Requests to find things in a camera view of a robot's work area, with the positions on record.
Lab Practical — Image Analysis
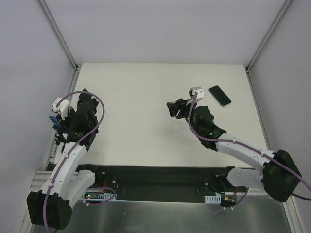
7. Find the black smartphone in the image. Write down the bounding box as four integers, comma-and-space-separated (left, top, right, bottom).
49, 116, 63, 131
209, 85, 232, 107

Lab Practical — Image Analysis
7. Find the black round-base phone stand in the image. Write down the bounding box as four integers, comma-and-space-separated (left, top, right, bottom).
55, 132, 66, 146

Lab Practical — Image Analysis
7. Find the right white slotted cable duct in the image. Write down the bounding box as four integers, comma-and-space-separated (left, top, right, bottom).
204, 194, 222, 204

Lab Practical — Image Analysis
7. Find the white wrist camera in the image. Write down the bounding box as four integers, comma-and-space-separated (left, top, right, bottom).
52, 98, 71, 120
188, 87, 205, 103

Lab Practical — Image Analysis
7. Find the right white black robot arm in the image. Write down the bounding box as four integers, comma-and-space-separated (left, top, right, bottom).
166, 99, 301, 202

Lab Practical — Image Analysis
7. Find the left aluminium frame post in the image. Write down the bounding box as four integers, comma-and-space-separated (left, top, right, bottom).
36, 0, 79, 71

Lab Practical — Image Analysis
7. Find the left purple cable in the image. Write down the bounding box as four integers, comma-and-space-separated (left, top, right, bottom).
38, 91, 116, 229

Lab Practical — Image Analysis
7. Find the left white slotted cable duct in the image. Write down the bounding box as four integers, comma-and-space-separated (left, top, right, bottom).
79, 192, 117, 202

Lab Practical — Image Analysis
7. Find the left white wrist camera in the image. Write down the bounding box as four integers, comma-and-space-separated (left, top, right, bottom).
52, 98, 71, 120

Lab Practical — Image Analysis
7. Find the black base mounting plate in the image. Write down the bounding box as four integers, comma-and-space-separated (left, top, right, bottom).
46, 163, 279, 203

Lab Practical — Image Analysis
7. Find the aluminium frame post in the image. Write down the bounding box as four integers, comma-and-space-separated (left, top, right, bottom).
245, 0, 294, 74
36, 0, 79, 71

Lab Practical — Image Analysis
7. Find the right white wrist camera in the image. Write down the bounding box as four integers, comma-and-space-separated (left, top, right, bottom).
188, 87, 205, 103

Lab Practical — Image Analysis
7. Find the right aluminium frame post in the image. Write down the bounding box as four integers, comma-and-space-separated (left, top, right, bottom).
245, 0, 294, 74

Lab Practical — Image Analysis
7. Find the white slotted cable duct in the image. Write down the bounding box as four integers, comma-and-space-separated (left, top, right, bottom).
204, 194, 222, 204
79, 192, 117, 202

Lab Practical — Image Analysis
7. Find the black folding phone stand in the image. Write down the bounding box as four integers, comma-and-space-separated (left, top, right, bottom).
77, 89, 99, 113

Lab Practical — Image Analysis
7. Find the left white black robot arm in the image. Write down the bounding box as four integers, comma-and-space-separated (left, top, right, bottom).
26, 97, 103, 230

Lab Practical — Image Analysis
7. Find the front aluminium rail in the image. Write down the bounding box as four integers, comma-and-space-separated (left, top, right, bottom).
31, 170, 292, 195

